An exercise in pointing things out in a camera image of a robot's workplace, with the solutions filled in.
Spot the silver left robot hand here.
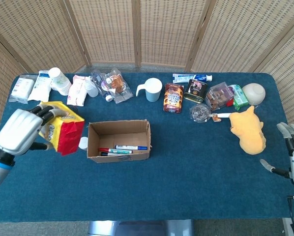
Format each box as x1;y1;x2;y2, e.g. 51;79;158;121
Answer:
0;103;71;156

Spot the yellow and red snack bag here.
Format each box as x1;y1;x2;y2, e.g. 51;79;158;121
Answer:
38;101;86;156

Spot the white jar with red label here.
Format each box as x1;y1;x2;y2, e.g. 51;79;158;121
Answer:
78;137;88;151

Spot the brown cardboard box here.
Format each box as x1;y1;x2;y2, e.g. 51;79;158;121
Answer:
87;119;152;164

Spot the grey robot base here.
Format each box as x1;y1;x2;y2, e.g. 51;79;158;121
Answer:
88;219;194;236

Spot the clear box of brown rolls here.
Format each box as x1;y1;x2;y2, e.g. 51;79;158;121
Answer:
205;82;235;112

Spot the clear packet of white pads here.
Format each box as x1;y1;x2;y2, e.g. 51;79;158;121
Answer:
8;75;37;104

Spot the white bag with blue print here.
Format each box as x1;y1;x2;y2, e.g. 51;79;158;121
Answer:
28;70;52;103

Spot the yellow plush toy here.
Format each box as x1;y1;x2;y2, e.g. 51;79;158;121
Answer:
229;105;267;155

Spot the stack of paper cups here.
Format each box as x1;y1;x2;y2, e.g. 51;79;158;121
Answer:
48;67;72;96

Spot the white and pink tissue pack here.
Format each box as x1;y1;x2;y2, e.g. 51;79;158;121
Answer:
67;75;91;107

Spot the beige bowl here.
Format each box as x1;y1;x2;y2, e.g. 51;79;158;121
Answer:
242;83;266;106

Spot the white plastic wash bottle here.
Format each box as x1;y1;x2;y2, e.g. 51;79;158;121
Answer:
84;76;99;98

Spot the green tissue pack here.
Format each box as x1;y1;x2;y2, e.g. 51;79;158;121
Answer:
229;84;250;111

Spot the red capped marker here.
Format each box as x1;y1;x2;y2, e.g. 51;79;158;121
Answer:
98;147;133;154

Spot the small water bottle purple label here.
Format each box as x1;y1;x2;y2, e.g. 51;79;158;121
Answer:
91;69;114;102

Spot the bread in clear bag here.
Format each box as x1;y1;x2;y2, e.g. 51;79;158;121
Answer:
104;67;134;104

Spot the steel wool scrubber in wrapper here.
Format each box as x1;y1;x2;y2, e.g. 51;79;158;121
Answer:
189;103;213;123

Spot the blue capped marker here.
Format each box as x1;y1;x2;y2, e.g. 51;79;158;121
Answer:
115;145;148;151

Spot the dark luncheon meat can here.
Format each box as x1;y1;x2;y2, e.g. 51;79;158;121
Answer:
183;79;208;104

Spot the woven folding screen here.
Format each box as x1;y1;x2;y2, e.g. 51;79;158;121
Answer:
0;0;294;125

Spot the white and blue toothpaste tube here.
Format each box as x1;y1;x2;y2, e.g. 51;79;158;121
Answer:
172;73;213;84

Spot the brown cookie package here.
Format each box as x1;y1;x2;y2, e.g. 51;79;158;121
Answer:
163;83;184;114

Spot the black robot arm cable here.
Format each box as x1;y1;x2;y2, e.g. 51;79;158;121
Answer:
282;195;294;236

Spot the white handled brush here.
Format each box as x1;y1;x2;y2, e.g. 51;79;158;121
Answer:
209;112;233;122

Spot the light blue mug white handle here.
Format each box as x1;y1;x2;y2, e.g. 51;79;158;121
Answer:
136;77;163;102

